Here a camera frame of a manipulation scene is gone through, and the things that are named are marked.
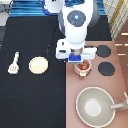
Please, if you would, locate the black burner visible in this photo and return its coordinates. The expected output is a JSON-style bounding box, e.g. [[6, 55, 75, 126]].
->
[[96, 45, 111, 58], [98, 62, 115, 76]]

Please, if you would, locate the pink small pot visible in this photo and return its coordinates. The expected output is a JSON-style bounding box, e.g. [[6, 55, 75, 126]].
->
[[74, 60, 92, 77]]

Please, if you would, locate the black table mat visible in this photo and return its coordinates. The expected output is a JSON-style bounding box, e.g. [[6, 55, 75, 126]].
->
[[0, 15, 113, 128]]

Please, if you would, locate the black burner bottom right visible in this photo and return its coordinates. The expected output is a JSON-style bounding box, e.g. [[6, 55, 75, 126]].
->
[[98, 62, 115, 76]]

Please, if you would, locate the large grey frying pan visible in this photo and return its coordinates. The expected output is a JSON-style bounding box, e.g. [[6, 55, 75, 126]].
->
[[76, 87, 128, 128]]

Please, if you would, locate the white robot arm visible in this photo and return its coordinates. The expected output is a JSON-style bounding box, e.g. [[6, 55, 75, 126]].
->
[[44, 0, 99, 63]]

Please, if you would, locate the white gripper blue base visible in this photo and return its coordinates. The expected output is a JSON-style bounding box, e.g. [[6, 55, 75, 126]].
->
[[55, 39, 97, 63]]

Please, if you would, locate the cream round plate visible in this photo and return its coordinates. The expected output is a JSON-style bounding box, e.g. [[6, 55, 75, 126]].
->
[[29, 57, 48, 74]]

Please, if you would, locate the pink stove top board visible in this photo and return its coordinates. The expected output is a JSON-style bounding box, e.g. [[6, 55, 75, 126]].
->
[[66, 41, 128, 128]]

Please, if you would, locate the black burner top right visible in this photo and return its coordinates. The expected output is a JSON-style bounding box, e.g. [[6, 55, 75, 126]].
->
[[96, 45, 111, 58]]

